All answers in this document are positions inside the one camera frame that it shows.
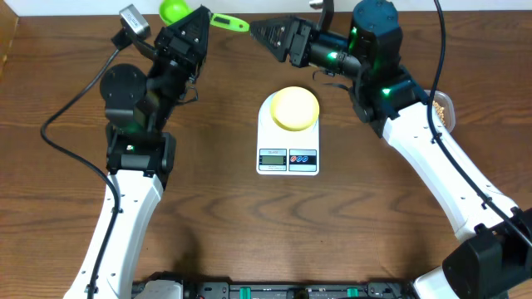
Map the green plastic measuring scoop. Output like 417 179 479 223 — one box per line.
159 0 250 32

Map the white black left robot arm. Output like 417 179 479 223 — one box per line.
65 5 213 298

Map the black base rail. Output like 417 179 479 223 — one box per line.
132 272 416 299

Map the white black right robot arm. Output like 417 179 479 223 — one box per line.
250 0 531 298

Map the clear plastic container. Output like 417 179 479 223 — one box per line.
433 91 456 133

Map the white digital kitchen scale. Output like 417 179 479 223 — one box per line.
256 91 320 176

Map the yellow bowl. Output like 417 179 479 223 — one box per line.
270 86 320 132

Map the soybeans pile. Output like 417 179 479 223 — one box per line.
432 100 446 125

